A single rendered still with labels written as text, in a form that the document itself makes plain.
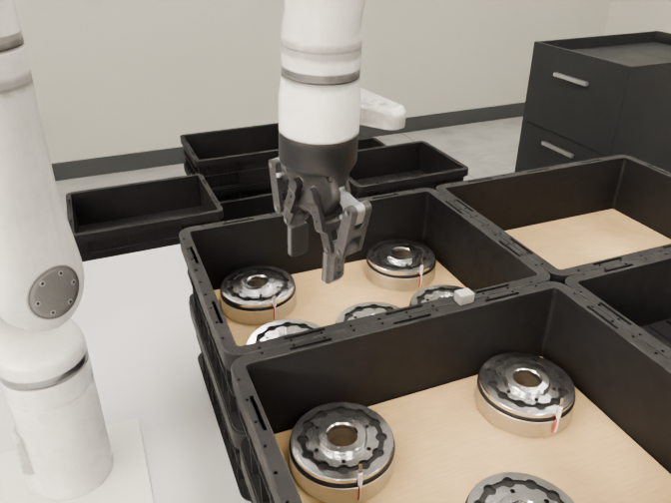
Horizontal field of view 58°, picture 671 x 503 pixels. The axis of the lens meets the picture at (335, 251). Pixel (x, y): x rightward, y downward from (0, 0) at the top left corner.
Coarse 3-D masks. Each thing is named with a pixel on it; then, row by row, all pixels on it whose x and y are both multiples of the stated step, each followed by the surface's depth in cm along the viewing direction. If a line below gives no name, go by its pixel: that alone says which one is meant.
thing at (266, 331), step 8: (280, 320) 76; (288, 320) 76; (296, 320) 76; (304, 320) 76; (264, 328) 75; (272, 328) 75; (280, 328) 75; (296, 328) 75; (304, 328) 75; (312, 328) 75; (256, 336) 74; (264, 336) 74
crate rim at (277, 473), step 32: (544, 288) 70; (384, 320) 65; (416, 320) 65; (608, 320) 65; (256, 352) 60; (288, 352) 60; (640, 352) 60; (256, 416) 52; (256, 448) 52; (288, 480) 46
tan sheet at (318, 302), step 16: (304, 272) 92; (320, 272) 92; (352, 272) 92; (448, 272) 92; (304, 288) 88; (320, 288) 88; (336, 288) 88; (352, 288) 88; (368, 288) 88; (384, 288) 88; (304, 304) 85; (320, 304) 85; (336, 304) 85; (352, 304) 85; (400, 304) 85; (320, 320) 82; (240, 336) 78
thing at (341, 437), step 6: (330, 432) 60; (336, 432) 61; (342, 432) 61; (348, 432) 61; (330, 438) 60; (336, 438) 61; (342, 438) 61; (348, 438) 61; (354, 438) 60; (336, 444) 62; (342, 444) 62; (348, 444) 61
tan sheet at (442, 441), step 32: (448, 384) 71; (384, 416) 66; (416, 416) 66; (448, 416) 66; (480, 416) 66; (576, 416) 66; (288, 448) 62; (416, 448) 62; (448, 448) 62; (480, 448) 62; (512, 448) 62; (544, 448) 62; (576, 448) 62; (608, 448) 62; (640, 448) 62; (416, 480) 59; (448, 480) 59; (480, 480) 59; (576, 480) 59; (608, 480) 59; (640, 480) 59
